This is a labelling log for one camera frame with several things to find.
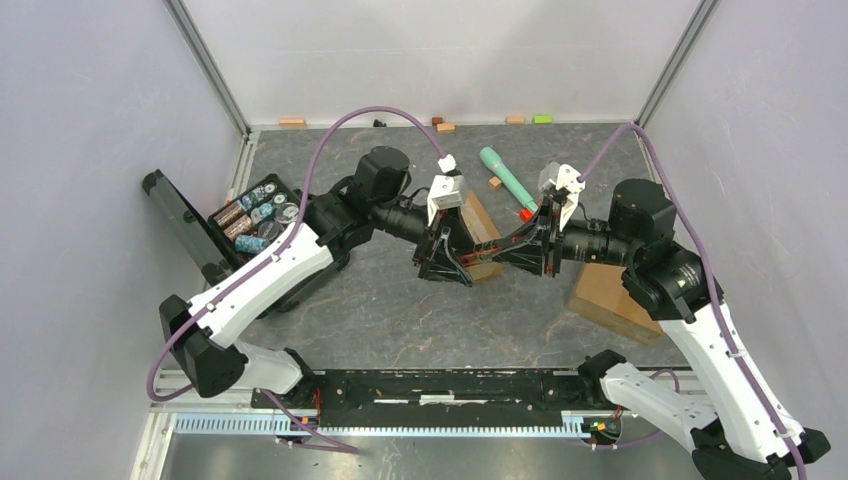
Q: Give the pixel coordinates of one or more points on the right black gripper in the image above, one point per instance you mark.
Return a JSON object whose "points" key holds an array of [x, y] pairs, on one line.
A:
{"points": [[527, 249]]}

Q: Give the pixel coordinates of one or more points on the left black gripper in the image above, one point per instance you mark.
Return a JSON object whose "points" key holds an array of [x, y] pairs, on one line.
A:
{"points": [[441, 264]]}

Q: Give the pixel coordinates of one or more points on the brown cardboard express box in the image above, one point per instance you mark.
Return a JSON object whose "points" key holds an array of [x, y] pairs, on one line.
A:
{"points": [[481, 229]]}

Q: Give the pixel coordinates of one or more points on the red box cutter knife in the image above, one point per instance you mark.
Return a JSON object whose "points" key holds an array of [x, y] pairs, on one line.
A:
{"points": [[480, 256]]}

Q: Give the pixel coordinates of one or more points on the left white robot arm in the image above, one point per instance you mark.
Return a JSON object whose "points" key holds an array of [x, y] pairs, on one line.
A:
{"points": [[204, 332]]}

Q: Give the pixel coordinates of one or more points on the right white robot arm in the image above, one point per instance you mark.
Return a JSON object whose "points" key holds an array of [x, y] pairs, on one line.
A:
{"points": [[742, 432]]}

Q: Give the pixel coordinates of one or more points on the flat brown cardboard box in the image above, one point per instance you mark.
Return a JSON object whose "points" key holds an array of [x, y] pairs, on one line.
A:
{"points": [[600, 297]]}

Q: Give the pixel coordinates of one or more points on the black case with poker chips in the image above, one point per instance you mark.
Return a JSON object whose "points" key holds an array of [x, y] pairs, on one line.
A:
{"points": [[223, 242]]}

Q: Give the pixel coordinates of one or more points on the tan block far left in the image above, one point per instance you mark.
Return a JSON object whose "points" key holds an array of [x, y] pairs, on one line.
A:
{"points": [[292, 123]]}

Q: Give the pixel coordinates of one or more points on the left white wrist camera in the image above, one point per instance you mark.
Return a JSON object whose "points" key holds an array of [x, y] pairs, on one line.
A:
{"points": [[447, 190]]}

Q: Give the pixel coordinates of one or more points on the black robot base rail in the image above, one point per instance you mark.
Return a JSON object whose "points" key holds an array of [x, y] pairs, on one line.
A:
{"points": [[373, 398]]}

